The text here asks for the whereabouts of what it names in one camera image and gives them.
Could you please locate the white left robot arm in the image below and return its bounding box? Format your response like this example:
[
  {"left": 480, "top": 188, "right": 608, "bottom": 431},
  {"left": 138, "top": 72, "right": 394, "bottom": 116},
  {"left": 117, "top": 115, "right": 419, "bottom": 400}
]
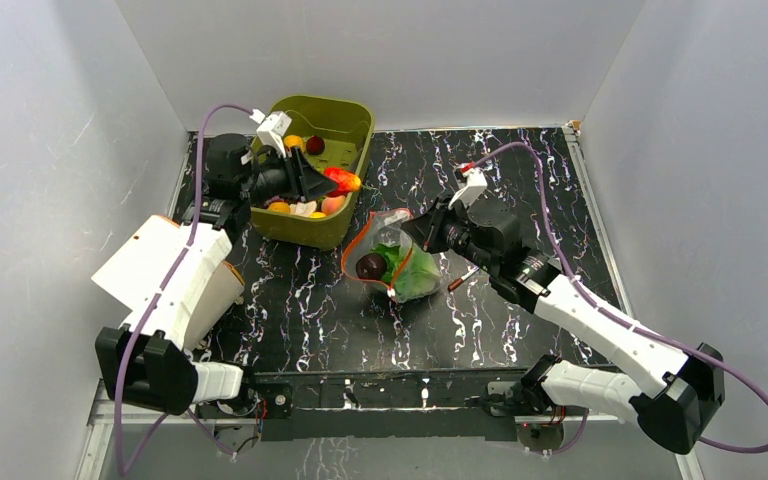
[{"left": 93, "top": 134, "right": 338, "bottom": 416}]

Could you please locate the dark red cherry toy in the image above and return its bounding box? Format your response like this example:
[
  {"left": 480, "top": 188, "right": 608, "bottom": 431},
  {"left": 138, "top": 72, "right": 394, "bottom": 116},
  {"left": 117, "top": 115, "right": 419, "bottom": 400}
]
[{"left": 305, "top": 135, "right": 326, "bottom": 156}]

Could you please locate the red cap marker pen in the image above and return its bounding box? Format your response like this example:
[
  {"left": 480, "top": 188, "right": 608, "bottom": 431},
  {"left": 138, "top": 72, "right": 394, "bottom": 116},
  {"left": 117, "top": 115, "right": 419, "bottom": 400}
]
[{"left": 447, "top": 266, "right": 481, "bottom": 293}]

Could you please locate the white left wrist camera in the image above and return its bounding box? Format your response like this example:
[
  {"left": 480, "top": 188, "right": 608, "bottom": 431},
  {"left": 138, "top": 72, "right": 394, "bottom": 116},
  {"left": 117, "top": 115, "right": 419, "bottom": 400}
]
[{"left": 250, "top": 109, "right": 292, "bottom": 158}]

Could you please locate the olive green plastic basket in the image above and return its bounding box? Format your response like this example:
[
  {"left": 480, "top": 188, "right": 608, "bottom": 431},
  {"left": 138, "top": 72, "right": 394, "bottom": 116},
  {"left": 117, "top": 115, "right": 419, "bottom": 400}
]
[{"left": 251, "top": 94, "right": 375, "bottom": 250}]

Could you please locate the clear zip bag orange zipper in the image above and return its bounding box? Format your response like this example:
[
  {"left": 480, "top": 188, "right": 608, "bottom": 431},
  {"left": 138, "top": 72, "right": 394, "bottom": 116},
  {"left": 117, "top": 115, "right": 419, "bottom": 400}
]
[{"left": 341, "top": 208, "right": 443, "bottom": 303}]

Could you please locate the purple sweet potato toy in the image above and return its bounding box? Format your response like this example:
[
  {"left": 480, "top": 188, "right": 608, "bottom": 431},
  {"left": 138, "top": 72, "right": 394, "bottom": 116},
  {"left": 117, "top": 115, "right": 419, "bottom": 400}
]
[{"left": 264, "top": 196, "right": 290, "bottom": 208}]

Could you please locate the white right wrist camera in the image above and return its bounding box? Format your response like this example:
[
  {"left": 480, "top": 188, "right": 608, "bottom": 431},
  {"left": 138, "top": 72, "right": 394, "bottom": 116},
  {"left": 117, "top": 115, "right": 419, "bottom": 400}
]
[{"left": 448, "top": 163, "right": 487, "bottom": 210}]

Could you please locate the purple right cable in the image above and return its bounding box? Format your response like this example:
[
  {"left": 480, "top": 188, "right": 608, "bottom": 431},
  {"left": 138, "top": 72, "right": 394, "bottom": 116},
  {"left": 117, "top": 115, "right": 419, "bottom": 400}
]
[{"left": 473, "top": 140, "right": 768, "bottom": 456}]

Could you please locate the orange toy fruit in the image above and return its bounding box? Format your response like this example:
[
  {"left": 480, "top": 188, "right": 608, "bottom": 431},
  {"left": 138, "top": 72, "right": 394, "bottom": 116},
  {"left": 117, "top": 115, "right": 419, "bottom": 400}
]
[{"left": 267, "top": 201, "right": 292, "bottom": 214}]

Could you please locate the white round slice toy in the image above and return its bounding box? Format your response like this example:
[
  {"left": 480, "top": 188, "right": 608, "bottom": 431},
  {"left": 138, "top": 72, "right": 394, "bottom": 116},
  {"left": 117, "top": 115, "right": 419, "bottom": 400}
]
[{"left": 290, "top": 201, "right": 318, "bottom": 217}]

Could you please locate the dark brown plum toy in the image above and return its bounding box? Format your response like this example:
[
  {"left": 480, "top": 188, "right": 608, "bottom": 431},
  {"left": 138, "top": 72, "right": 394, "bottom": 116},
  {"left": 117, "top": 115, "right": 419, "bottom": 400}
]
[{"left": 355, "top": 252, "right": 389, "bottom": 281}]

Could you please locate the red strawberry toy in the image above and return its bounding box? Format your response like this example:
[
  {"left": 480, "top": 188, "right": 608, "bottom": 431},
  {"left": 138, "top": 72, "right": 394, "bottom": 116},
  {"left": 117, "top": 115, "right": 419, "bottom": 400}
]
[{"left": 324, "top": 167, "right": 363, "bottom": 197}]

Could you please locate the peach toy fruit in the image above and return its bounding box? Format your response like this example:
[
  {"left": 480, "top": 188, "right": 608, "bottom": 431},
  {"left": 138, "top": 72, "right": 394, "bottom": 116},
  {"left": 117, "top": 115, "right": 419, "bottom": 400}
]
[{"left": 320, "top": 195, "right": 346, "bottom": 216}]

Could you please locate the green lettuce toy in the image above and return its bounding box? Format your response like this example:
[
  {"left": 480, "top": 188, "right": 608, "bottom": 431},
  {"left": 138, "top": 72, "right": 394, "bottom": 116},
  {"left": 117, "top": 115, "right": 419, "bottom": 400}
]
[{"left": 372, "top": 244, "right": 442, "bottom": 303}]

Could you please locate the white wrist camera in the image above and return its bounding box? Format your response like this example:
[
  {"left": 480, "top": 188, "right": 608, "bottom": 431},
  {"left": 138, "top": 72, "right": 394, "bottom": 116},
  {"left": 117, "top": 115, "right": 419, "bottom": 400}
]
[
  {"left": 250, "top": 109, "right": 292, "bottom": 158},
  {"left": 448, "top": 163, "right": 487, "bottom": 210}
]

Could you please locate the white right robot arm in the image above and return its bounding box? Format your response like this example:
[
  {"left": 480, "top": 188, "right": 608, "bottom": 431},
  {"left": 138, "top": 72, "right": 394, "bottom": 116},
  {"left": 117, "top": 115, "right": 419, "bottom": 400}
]
[{"left": 401, "top": 196, "right": 725, "bottom": 454}]

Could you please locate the yellow-orange tangerine toy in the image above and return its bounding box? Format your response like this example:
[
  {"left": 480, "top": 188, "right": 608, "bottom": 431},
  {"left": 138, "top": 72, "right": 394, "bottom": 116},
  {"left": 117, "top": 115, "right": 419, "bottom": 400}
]
[{"left": 283, "top": 135, "right": 306, "bottom": 152}]

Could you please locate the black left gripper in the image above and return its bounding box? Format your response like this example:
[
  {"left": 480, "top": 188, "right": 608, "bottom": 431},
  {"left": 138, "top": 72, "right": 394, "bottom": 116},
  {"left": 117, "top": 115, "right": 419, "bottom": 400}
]
[{"left": 240, "top": 147, "right": 338, "bottom": 207}]

